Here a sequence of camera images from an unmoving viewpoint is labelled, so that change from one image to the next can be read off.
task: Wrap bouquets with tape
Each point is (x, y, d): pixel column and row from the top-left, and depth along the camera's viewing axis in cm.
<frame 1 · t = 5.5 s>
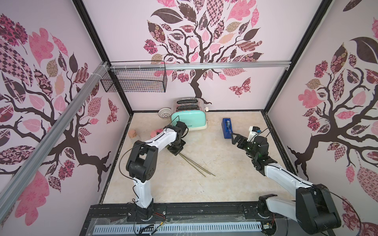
left hand: (180, 152, 92), fingers closed
right hand: (236, 134, 85), fingers open
blue tape dispenser: (227, 127, 105), point 6 cm above the table
mint green toaster: (191, 110, 102), point 16 cm above the table
patterned ceramic bowl: (165, 112, 120), point 2 cm above the table
glass jar with pink lid: (132, 133, 96), point 10 cm above the table
dark pink artificial rose: (183, 156, 93), point 3 cm above the table

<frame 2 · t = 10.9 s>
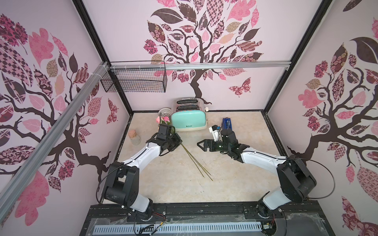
left hand: (182, 142, 89), fingers closed
right hand: (201, 143, 84), fingers open
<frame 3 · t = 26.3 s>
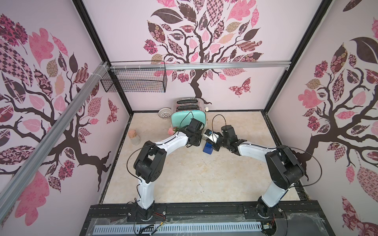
left hand: (203, 137, 94), fingers closed
right hand: (208, 137, 93), fingers closed
blue tape dispenser: (208, 148, 93), point 7 cm above the table
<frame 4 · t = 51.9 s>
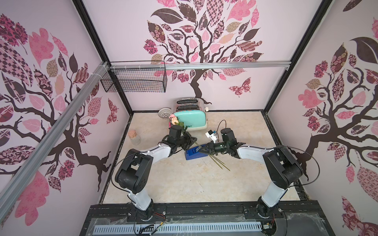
left hand: (198, 139, 89), fingers closed
right hand: (199, 150, 84), fingers closed
blue tape dispenser: (194, 153, 94), point 4 cm above the table
peach artificial rose: (174, 121, 90), point 21 cm above the table
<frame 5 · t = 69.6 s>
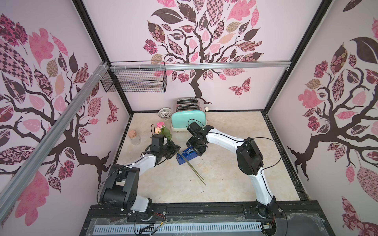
left hand: (181, 148, 90), fingers closed
right hand: (189, 148, 93), fingers open
peach artificial rose: (156, 130, 94), point 14 cm above the table
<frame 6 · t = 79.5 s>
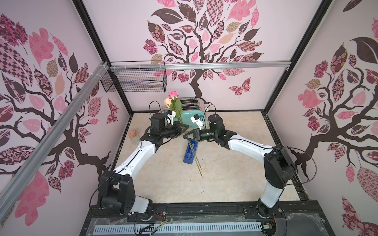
left hand: (189, 129, 79), fingers closed
right hand: (183, 136, 76), fingers closed
blue tape dispenser: (189, 155, 91), point 6 cm above the table
peach artificial rose: (168, 101, 81), point 35 cm above the table
